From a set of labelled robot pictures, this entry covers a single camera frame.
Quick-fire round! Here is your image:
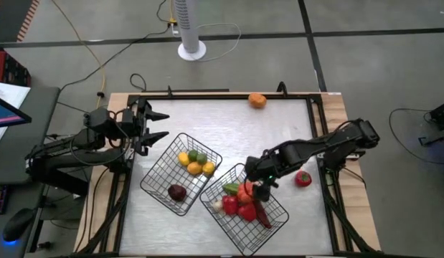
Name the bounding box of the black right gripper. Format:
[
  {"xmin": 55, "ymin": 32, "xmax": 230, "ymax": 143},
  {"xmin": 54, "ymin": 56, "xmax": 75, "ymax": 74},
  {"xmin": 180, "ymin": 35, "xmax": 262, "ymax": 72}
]
[{"xmin": 243, "ymin": 154, "xmax": 280, "ymax": 202}]

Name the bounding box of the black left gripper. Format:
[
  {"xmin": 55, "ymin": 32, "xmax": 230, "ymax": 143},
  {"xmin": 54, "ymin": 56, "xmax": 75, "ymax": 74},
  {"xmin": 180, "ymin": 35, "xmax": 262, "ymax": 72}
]
[{"xmin": 120, "ymin": 98, "xmax": 171, "ymax": 156}]

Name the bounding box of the orange-red tomato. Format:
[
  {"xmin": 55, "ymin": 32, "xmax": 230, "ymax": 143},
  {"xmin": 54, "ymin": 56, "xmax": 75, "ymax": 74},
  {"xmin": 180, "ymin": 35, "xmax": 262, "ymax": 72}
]
[{"xmin": 237, "ymin": 181, "xmax": 255, "ymax": 205}]

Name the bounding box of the dark red chili pepper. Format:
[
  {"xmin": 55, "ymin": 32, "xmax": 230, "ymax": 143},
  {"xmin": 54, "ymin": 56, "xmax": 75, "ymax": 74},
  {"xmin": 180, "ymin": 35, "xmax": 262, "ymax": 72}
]
[{"xmin": 252, "ymin": 199, "xmax": 273, "ymax": 230}]

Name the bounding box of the red bell pepper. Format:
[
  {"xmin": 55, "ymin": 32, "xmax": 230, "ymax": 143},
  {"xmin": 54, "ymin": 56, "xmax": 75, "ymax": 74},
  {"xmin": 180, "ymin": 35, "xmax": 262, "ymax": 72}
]
[
  {"xmin": 221, "ymin": 194, "xmax": 240, "ymax": 216},
  {"xmin": 237, "ymin": 202, "xmax": 258, "ymax": 223}
]

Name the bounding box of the green cucumber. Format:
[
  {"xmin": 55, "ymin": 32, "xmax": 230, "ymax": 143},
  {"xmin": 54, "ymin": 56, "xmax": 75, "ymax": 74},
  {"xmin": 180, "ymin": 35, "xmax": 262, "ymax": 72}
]
[{"xmin": 222, "ymin": 182, "xmax": 240, "ymax": 196}]

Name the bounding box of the large yellow lemon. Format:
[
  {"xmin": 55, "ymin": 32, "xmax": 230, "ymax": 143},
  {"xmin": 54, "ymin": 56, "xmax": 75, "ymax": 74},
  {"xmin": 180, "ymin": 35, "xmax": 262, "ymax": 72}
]
[{"xmin": 176, "ymin": 151, "xmax": 191, "ymax": 167}]

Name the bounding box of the black wire basket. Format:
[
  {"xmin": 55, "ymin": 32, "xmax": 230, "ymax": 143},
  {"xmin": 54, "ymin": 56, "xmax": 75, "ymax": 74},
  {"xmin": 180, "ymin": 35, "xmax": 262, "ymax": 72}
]
[
  {"xmin": 139, "ymin": 132, "xmax": 223, "ymax": 217},
  {"xmin": 199, "ymin": 163, "xmax": 290, "ymax": 257}
]

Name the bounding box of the yellow-orange mango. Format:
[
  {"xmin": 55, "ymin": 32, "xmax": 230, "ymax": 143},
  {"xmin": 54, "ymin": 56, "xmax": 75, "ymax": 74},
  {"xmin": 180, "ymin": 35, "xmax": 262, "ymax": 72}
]
[{"xmin": 186, "ymin": 161, "xmax": 204, "ymax": 176}]

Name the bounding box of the red tomato with green stem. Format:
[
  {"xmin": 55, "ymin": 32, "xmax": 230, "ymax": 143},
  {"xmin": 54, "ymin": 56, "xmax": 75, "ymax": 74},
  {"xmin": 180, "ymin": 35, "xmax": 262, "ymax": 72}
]
[{"xmin": 294, "ymin": 170, "xmax": 313, "ymax": 188}]

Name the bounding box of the dark red apple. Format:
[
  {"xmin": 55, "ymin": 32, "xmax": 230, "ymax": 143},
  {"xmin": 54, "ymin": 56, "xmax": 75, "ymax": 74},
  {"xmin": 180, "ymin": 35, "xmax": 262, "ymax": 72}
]
[{"xmin": 167, "ymin": 183, "xmax": 188, "ymax": 202}]

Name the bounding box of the orange fruit with rough skin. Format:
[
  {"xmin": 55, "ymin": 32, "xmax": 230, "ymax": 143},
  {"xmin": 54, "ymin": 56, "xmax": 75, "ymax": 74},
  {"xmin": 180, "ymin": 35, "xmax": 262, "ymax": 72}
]
[{"xmin": 247, "ymin": 92, "xmax": 268, "ymax": 110}]

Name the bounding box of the white tower fan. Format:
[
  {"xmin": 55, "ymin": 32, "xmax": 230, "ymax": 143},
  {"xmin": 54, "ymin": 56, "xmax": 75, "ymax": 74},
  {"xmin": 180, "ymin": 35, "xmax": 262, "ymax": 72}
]
[{"xmin": 173, "ymin": 0, "xmax": 207, "ymax": 62}]

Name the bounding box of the dark grey desk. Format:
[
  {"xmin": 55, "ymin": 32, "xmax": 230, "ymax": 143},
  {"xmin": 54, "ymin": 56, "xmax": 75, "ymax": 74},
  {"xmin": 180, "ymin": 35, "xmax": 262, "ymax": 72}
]
[{"xmin": 0, "ymin": 86, "xmax": 61, "ymax": 186}]

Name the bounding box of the white paper sheet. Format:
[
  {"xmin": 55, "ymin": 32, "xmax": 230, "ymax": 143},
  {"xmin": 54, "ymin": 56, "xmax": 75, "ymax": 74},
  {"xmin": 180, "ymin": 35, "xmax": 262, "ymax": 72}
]
[{"xmin": 0, "ymin": 81, "xmax": 31, "ymax": 148}]

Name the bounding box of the computer monitor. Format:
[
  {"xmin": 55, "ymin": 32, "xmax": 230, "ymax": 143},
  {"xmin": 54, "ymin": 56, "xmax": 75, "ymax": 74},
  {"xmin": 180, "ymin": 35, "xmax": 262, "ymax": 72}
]
[{"xmin": 0, "ymin": 93, "xmax": 33, "ymax": 130}]

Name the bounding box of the red and black box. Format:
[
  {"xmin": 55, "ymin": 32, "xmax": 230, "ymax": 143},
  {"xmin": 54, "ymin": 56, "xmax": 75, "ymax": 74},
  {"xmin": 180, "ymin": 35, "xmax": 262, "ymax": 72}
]
[{"xmin": 0, "ymin": 49, "xmax": 32, "ymax": 87}]

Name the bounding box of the black computer mouse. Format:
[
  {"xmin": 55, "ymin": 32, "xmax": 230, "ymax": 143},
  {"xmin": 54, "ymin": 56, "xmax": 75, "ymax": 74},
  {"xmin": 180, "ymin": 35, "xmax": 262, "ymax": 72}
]
[{"xmin": 1, "ymin": 206, "xmax": 38, "ymax": 246}]

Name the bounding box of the dark mat with orange edge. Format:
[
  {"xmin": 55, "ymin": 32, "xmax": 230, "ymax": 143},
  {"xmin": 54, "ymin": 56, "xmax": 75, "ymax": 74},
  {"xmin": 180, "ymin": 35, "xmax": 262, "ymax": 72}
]
[{"xmin": 0, "ymin": 0, "xmax": 41, "ymax": 44}]

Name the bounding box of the black device box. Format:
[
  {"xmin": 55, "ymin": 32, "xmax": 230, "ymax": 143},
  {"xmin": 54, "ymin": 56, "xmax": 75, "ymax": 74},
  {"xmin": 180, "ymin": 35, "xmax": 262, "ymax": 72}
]
[{"xmin": 428, "ymin": 99, "xmax": 444, "ymax": 130}]

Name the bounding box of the black looped cable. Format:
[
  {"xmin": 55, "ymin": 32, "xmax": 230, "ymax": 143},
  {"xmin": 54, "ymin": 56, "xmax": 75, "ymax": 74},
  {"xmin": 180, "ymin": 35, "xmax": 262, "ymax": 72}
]
[{"xmin": 129, "ymin": 72, "xmax": 148, "ymax": 92}]

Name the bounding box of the long black floor cable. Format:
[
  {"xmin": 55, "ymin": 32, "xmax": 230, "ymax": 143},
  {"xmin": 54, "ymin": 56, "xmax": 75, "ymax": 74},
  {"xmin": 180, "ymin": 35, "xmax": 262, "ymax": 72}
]
[{"xmin": 58, "ymin": 0, "xmax": 178, "ymax": 93}]

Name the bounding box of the black aluminium table frame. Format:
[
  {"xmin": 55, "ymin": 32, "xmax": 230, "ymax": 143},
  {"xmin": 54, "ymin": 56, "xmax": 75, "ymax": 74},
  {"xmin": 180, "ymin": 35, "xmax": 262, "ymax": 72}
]
[{"xmin": 73, "ymin": 81, "xmax": 384, "ymax": 258}]

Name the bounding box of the yellow cable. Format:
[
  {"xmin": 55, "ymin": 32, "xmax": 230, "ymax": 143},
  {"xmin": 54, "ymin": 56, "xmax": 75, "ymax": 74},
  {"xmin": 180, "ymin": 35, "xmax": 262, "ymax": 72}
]
[{"xmin": 50, "ymin": 0, "xmax": 107, "ymax": 108}]

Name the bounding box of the white cable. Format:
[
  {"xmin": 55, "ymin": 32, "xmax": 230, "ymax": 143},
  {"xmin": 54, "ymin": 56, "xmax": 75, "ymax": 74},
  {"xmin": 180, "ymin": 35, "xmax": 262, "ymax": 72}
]
[{"xmin": 170, "ymin": 21, "xmax": 242, "ymax": 63}]

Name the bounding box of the thin black cable loop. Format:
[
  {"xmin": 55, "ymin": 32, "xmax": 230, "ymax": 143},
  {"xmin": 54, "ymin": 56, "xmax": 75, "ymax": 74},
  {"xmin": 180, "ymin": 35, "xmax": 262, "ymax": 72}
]
[{"xmin": 387, "ymin": 107, "xmax": 444, "ymax": 166}]

